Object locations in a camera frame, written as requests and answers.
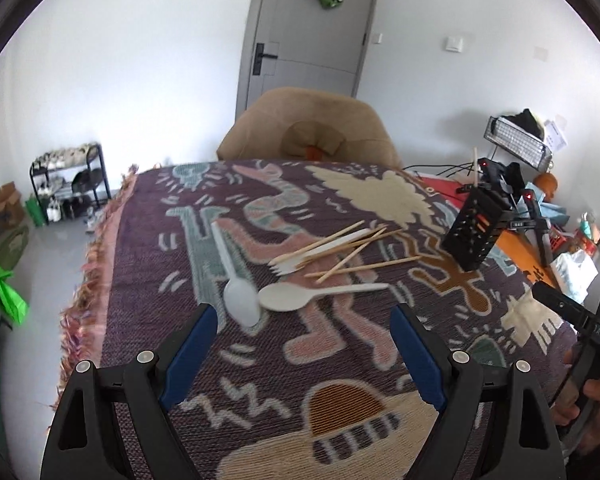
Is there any cardboard box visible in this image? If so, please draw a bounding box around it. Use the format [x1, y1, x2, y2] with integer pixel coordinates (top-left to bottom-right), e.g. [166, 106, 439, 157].
[0, 181, 27, 229]

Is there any wooden chopstick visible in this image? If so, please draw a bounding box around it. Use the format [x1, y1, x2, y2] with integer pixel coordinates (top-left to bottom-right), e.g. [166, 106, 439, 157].
[292, 220, 366, 255]
[304, 227, 388, 262]
[318, 235, 382, 283]
[307, 229, 405, 258]
[303, 256, 423, 279]

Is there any beige fork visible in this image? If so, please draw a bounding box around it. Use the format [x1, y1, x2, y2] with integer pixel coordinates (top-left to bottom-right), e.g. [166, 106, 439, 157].
[274, 232, 381, 277]
[268, 226, 373, 270]

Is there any grey door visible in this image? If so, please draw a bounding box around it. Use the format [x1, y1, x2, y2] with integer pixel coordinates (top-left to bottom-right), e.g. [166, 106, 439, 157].
[235, 0, 384, 122]

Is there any orange plush toy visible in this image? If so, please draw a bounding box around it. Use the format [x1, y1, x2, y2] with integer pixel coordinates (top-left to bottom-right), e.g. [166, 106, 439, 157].
[536, 173, 561, 199]

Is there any white plastic spoon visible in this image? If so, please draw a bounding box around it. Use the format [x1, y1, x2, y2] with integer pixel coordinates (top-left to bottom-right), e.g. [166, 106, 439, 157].
[210, 221, 262, 328]

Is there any black gripper on stand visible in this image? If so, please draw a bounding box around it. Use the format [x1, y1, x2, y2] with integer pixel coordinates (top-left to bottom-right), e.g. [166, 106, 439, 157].
[511, 187, 557, 267]
[479, 158, 526, 197]

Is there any printed woven blanket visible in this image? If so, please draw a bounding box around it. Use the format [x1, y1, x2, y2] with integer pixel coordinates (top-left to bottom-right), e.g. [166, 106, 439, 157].
[55, 159, 581, 480]

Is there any black wire basket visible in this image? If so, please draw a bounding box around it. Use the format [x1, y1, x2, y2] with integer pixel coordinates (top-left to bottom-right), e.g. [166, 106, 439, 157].
[482, 115, 554, 169]

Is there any black shoe rack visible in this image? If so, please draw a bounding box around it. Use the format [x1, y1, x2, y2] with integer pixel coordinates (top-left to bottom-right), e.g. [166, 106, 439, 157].
[29, 142, 112, 224]

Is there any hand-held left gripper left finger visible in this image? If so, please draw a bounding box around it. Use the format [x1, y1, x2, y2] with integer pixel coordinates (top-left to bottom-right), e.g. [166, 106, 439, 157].
[40, 304, 220, 480]

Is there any bright green bag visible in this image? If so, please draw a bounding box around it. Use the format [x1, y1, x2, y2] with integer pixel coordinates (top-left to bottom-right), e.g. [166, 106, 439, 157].
[0, 260, 30, 326]

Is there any black door handle lock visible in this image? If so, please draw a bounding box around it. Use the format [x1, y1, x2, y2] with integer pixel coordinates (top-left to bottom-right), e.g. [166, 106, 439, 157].
[252, 43, 280, 77]

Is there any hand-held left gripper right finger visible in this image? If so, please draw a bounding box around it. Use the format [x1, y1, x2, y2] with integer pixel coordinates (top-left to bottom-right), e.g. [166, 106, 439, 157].
[389, 304, 566, 480]

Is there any beige spoon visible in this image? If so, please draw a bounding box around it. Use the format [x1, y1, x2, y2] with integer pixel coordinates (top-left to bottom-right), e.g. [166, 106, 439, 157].
[257, 281, 390, 312]

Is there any white plastic bag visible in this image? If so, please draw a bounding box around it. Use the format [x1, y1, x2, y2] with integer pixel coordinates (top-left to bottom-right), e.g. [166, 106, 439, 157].
[550, 249, 600, 307]

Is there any beige cushioned chair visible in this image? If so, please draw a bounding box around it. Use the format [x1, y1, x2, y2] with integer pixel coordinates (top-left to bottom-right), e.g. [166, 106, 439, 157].
[216, 87, 404, 169]

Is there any black cloth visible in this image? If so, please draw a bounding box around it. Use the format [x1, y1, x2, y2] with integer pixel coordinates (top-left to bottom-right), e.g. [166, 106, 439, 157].
[502, 108, 546, 142]

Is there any white paper notice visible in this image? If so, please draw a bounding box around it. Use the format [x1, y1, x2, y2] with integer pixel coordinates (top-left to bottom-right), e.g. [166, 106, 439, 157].
[544, 116, 569, 154]

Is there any small green bag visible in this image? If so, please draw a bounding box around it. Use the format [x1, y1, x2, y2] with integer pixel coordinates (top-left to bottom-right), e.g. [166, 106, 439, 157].
[25, 195, 49, 227]

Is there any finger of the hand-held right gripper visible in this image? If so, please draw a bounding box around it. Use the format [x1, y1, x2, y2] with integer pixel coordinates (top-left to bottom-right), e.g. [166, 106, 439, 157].
[532, 281, 600, 345]

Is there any light blue plastic bag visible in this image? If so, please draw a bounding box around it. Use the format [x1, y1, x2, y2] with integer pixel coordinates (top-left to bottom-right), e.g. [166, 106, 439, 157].
[541, 201, 572, 224]

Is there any black perforated utensil holder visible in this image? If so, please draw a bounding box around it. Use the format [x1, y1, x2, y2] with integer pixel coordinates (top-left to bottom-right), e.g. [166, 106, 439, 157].
[440, 186, 512, 271]

